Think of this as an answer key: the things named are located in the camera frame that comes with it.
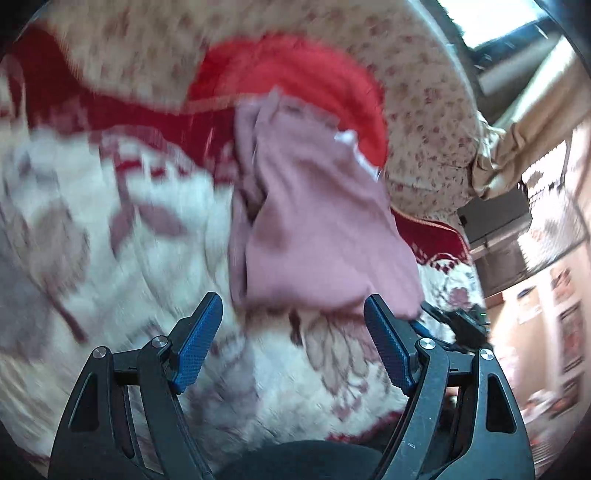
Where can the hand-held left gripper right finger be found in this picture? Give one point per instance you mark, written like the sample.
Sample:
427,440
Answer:
390,344

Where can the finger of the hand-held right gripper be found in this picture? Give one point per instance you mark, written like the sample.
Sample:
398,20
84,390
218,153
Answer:
434,314

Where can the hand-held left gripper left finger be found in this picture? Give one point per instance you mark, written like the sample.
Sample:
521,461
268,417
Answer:
196,346

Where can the mauve long-sleeve shirt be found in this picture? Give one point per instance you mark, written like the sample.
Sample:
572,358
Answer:
314,221

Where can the red white leaf-pattern fleece blanket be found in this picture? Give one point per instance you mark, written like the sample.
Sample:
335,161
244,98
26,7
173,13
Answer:
115,277

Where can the grey cabinet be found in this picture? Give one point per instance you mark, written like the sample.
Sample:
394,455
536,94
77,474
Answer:
494,217

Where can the beige curtain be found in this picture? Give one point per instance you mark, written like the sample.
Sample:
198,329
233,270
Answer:
521,138

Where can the floral print quilt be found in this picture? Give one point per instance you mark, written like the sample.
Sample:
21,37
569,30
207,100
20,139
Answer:
415,115

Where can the red ruffled pillow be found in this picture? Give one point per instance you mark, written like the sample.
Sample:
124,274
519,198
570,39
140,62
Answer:
286,69

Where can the window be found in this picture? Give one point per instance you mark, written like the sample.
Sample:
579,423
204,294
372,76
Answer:
489,21

